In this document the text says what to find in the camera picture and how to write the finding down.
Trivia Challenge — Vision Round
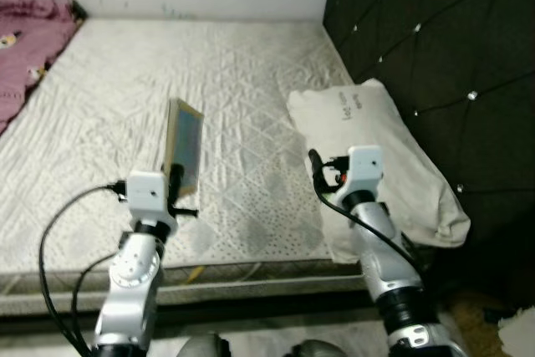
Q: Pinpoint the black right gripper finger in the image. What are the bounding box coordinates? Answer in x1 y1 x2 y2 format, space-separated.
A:
308 149 328 195

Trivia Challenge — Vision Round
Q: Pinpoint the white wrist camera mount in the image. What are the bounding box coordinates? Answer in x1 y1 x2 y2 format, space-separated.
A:
125 170 179 227
338 145 386 204

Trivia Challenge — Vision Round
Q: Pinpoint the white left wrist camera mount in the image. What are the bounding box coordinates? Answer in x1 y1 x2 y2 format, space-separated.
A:
125 170 179 227

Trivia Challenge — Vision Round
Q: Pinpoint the white pillow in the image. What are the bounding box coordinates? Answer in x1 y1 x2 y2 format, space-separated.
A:
287 79 472 265

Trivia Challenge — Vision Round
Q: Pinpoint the grey robot left leg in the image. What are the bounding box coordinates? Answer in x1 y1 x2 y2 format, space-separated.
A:
175 333 234 357

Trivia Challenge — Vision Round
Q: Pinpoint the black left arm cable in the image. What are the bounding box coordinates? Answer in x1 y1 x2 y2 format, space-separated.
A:
70 252 119 350

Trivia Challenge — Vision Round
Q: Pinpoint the colourful children's book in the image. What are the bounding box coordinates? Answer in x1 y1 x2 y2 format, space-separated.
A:
162 97 206 200

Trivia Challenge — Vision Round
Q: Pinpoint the white torn cardboard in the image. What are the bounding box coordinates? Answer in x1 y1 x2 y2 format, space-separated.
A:
497 306 535 357

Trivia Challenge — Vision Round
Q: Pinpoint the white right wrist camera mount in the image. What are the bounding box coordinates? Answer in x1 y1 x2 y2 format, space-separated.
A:
338 145 386 204

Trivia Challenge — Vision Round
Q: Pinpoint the white quilted mattress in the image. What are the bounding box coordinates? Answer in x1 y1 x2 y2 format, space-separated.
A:
0 18 395 317

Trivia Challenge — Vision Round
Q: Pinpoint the grey robot leg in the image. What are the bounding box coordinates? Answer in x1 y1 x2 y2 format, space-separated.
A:
288 339 353 357
175 333 234 357

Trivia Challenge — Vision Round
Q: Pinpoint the black tufted headboard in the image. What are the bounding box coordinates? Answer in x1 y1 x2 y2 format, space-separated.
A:
322 0 535 309

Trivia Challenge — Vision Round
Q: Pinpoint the brown floor mat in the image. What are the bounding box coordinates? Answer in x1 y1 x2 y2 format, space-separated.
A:
446 293 512 357

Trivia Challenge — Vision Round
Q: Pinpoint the purple cartoon print blanket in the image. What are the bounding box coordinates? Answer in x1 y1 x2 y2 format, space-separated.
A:
0 0 88 137

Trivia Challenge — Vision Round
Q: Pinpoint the grey robot right leg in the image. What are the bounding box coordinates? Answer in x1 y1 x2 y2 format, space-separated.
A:
288 339 353 357

